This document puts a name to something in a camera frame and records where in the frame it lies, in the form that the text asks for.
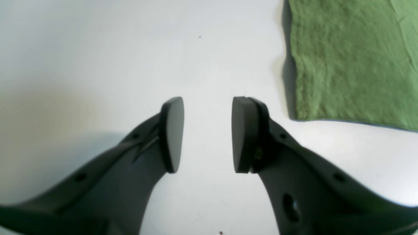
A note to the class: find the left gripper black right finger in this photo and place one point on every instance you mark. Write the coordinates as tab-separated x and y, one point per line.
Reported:
309	195

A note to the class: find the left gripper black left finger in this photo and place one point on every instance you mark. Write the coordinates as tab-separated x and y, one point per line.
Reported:
109	194

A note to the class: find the olive green T-shirt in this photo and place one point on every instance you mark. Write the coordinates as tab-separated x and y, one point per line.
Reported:
356	61

